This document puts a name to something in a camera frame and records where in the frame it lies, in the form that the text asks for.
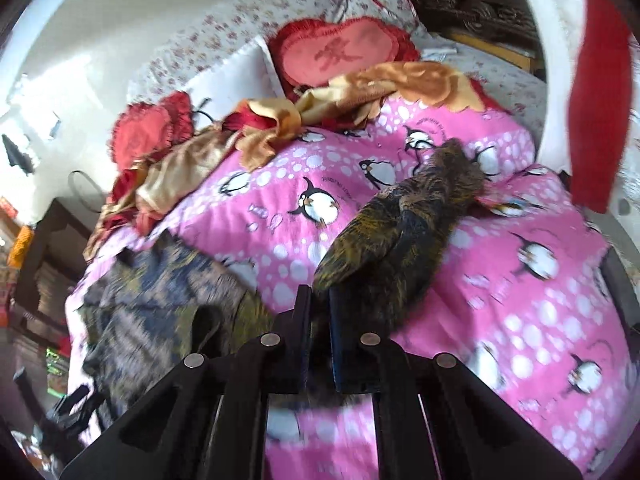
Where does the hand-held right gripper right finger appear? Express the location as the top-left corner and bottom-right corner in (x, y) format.
(329, 290), (584, 480)

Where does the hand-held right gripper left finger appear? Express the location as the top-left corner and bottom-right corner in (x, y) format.
(60, 285), (314, 480)

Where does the dark blue yellow patterned garment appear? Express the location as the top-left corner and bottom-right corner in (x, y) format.
(77, 137), (487, 411)

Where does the pink penguin print blanket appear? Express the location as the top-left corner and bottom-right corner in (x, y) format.
(65, 92), (636, 480)

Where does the orange bag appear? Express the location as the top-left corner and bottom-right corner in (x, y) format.
(7, 225), (36, 271)

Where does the dark wooden shelf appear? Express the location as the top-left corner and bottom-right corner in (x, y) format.
(10, 197), (106, 351)

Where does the black hoop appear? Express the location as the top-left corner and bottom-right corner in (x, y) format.
(68, 170), (103, 198)

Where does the gold and red satin quilt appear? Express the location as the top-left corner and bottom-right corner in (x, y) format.
(82, 62), (493, 261)

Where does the small red frilled cushion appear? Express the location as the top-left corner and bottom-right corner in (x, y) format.
(110, 91), (196, 171)

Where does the white pillow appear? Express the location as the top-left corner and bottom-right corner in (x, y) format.
(185, 35), (286, 121)

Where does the large red heart-shaped cushion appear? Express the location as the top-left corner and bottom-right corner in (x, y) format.
(267, 16), (421, 101)

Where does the floral bedsheet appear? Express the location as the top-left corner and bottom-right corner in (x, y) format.
(422, 40), (548, 146)

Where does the floral quilt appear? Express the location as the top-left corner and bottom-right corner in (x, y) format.
(127, 0), (351, 106)

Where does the floral pillow with red trim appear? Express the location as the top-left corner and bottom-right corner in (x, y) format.
(320, 0), (426, 36)

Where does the dark carved wooden headboard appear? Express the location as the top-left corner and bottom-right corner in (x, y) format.
(390, 0), (546, 68)

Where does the red hanging cloth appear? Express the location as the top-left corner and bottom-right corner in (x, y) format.
(570, 0), (633, 213)

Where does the white hanging cloth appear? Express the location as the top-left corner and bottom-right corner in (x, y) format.
(510, 0), (588, 176)

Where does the black wall item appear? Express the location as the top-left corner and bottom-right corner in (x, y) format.
(1, 134), (35, 173)

